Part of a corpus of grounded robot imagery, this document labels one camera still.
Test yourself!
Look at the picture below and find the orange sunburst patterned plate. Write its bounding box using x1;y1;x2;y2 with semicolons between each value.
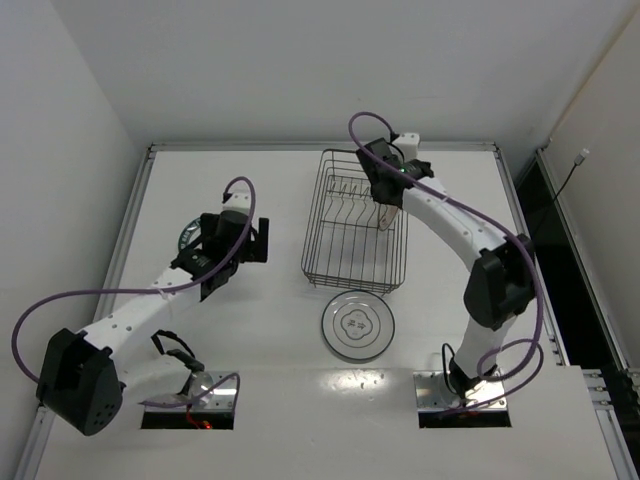
377;204;399;232

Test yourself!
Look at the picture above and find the white plate with grey emblem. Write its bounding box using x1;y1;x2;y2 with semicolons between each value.
320;290;396;364

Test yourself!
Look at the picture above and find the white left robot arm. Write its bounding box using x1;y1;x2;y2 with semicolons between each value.
36;189;269;436

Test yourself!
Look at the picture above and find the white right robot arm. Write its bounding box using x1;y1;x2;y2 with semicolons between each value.
356;138;535;398

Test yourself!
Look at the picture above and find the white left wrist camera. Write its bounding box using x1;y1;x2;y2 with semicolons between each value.
222;190;252;216

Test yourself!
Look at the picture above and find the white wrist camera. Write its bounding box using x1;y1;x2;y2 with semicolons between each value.
391;132;421;162
222;190;252;216

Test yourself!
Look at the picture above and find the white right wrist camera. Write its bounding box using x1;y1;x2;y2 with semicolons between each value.
391;132;421;162

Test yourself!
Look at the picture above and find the metal wire dish rack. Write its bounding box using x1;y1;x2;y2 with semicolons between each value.
301;149;408;295

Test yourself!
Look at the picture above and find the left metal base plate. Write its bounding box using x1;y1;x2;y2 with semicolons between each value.
141;371;241;415

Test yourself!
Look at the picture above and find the metal base plate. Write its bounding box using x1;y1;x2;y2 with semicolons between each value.
141;371;241;415
413;370;508;414

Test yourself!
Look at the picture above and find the black wall cable with plug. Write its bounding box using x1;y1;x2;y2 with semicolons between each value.
552;148;591;202

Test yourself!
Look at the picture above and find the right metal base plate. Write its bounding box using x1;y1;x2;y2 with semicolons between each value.
413;370;508;414

